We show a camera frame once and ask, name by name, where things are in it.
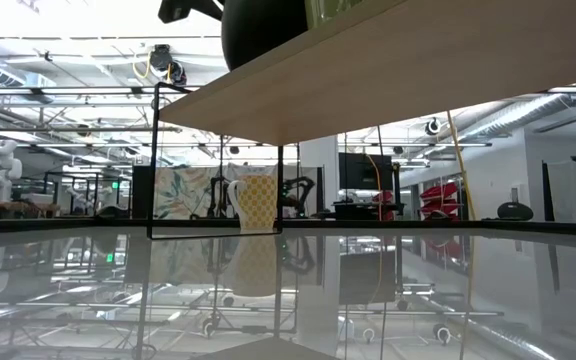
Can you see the black dome-shaped object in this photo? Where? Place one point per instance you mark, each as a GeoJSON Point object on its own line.
{"type": "Point", "coordinates": [514, 211]}

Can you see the black mug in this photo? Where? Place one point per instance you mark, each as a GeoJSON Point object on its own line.
{"type": "Point", "coordinates": [263, 30]}

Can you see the white robot figure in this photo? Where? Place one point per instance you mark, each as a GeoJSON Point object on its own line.
{"type": "Point", "coordinates": [0, 170]}

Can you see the black background robot arm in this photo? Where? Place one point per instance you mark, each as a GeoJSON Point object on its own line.
{"type": "Point", "coordinates": [217, 197]}
{"type": "Point", "coordinates": [300, 190]}

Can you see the olive-cream glazed mug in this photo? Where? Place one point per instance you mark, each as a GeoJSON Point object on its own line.
{"type": "Point", "coordinates": [335, 11]}

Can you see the black aluminium table frame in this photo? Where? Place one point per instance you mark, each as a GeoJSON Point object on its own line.
{"type": "Point", "coordinates": [68, 226]}

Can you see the black tall cabinet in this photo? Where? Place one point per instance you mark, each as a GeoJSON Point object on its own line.
{"type": "Point", "coordinates": [141, 192]}

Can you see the floral patterned panel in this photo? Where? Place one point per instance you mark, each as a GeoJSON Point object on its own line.
{"type": "Point", "coordinates": [183, 192]}

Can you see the round black ceiling camera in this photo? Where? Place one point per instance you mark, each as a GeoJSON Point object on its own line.
{"type": "Point", "coordinates": [433, 126]}

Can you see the red storage bins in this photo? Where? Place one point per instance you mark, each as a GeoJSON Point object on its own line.
{"type": "Point", "coordinates": [440, 200]}

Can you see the black monitor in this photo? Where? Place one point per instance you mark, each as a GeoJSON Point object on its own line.
{"type": "Point", "coordinates": [365, 171]}

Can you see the wooden background table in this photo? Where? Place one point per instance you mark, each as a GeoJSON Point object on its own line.
{"type": "Point", "coordinates": [18, 206]}

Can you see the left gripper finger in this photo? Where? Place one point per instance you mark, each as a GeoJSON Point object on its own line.
{"type": "Point", "coordinates": [183, 9]}

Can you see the yellow checkered white mug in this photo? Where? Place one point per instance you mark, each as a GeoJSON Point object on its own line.
{"type": "Point", "coordinates": [259, 202]}

